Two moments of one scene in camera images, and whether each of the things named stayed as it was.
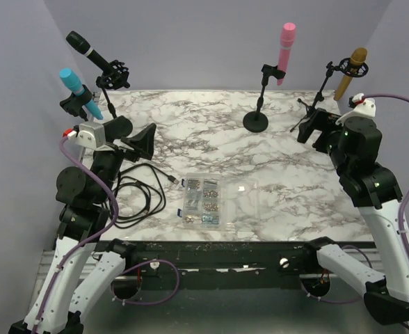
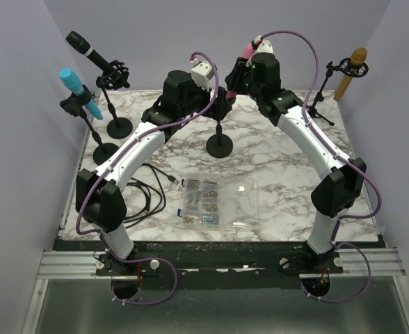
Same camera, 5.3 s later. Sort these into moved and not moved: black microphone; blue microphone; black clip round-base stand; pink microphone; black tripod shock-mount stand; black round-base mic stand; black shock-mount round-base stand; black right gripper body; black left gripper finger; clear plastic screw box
Moved: black left gripper finger; black round-base mic stand; pink microphone; black right gripper body
Not moved: black clip round-base stand; blue microphone; black shock-mount round-base stand; clear plastic screw box; black tripod shock-mount stand; black microphone
